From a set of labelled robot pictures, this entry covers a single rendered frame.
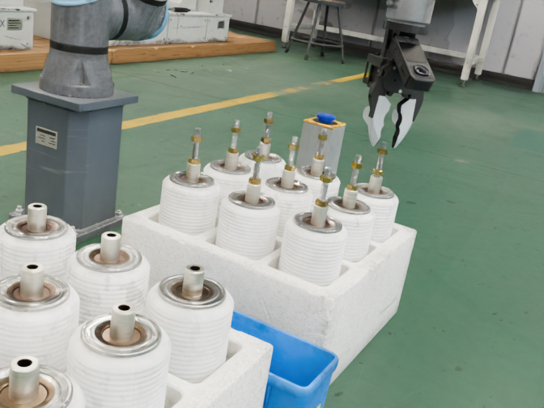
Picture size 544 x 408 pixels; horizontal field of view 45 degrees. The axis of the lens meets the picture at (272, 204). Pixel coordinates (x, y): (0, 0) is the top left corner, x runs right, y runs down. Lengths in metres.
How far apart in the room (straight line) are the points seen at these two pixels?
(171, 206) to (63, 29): 0.48
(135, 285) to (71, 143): 0.65
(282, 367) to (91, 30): 0.77
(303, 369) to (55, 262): 0.37
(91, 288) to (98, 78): 0.70
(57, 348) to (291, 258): 0.40
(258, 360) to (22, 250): 0.31
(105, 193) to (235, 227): 0.52
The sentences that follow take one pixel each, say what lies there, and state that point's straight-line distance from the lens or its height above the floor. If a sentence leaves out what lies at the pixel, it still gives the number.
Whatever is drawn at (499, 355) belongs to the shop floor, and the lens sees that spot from 1.30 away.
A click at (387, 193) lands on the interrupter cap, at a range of 1.20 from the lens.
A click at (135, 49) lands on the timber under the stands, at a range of 3.80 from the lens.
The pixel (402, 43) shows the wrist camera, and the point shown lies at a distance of 1.12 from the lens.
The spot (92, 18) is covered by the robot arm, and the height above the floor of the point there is 0.46.
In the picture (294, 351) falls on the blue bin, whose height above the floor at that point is 0.10.
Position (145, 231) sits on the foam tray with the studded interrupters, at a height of 0.17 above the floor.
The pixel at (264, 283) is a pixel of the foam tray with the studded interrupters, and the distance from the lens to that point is 0.97.
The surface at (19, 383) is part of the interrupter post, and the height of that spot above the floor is 0.27.
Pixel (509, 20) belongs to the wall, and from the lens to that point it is 5.95.
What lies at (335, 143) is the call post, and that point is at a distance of 1.40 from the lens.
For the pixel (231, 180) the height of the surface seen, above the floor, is 0.24.
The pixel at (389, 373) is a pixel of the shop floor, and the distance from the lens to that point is 1.14.
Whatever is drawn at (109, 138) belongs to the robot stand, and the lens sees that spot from 1.43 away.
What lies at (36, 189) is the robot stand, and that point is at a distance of 1.46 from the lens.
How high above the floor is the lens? 0.60
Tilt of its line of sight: 19 degrees down
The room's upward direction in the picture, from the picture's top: 9 degrees clockwise
